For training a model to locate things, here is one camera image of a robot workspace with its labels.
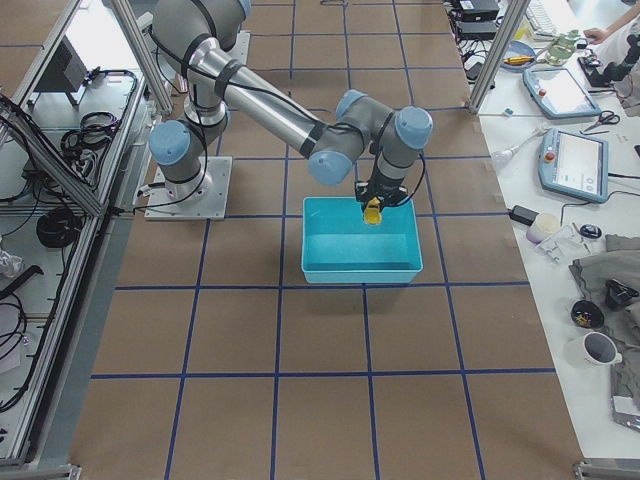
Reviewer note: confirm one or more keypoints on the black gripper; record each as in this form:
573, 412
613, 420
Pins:
384, 191

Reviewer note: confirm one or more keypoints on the yellow beetle toy car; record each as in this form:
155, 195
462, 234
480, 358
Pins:
372, 212

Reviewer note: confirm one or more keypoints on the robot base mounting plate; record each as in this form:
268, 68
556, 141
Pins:
204, 197

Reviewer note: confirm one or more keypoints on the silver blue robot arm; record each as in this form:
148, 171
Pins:
196, 38

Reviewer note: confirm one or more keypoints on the turquoise plastic bin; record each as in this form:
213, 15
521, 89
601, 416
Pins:
339, 247

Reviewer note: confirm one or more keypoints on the black power adapter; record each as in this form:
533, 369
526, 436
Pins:
522, 215

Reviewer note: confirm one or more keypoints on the orange screwdriver tool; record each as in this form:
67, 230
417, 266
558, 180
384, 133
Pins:
518, 60

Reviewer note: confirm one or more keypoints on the lower teach pendant tablet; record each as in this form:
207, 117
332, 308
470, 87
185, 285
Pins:
574, 165

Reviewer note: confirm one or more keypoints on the teach pendant tablet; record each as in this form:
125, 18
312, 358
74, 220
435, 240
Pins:
558, 94
574, 165

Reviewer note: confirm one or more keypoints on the blue plate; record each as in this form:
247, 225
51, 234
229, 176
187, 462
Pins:
517, 48

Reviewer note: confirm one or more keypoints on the upper teach pendant tablet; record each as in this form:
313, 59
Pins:
558, 94

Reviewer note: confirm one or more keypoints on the small black bowl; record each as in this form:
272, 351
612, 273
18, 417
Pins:
586, 314

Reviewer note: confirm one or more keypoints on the scissors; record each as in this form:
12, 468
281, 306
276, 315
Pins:
606, 117

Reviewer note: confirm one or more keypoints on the grey cloth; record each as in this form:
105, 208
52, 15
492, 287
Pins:
620, 262

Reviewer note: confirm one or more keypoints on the white mug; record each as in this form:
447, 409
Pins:
593, 349

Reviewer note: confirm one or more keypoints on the aluminium frame post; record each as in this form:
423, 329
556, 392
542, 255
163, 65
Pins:
513, 16

